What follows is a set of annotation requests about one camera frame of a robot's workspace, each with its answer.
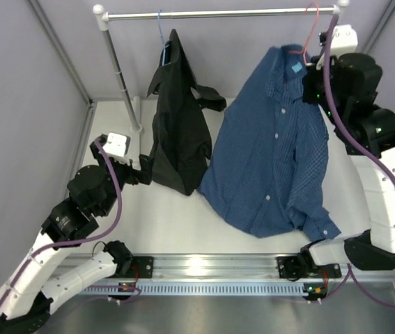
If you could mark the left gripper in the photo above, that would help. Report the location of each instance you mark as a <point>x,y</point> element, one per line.
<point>135,177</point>

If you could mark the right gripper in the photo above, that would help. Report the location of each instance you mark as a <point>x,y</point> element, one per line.
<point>312,73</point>

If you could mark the blue plaid shirt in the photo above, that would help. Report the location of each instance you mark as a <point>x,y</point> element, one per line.
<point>270,158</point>

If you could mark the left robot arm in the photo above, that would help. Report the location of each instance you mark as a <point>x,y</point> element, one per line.
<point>31,296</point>

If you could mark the black pinstripe shirt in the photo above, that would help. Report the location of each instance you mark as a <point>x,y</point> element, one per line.
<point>182,143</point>

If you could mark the blue hanger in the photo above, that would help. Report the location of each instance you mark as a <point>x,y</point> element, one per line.
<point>165,44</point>

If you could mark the metal clothes rack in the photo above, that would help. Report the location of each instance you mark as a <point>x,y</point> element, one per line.
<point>104,17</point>

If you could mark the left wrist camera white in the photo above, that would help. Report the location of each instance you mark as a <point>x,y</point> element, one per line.
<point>117,146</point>

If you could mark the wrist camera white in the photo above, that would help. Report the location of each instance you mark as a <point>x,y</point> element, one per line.
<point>117,146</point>
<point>344,41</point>

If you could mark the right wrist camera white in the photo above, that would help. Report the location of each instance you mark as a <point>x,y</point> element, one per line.
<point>344,41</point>

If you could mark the white slotted cable duct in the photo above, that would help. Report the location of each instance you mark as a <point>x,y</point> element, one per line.
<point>281,288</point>

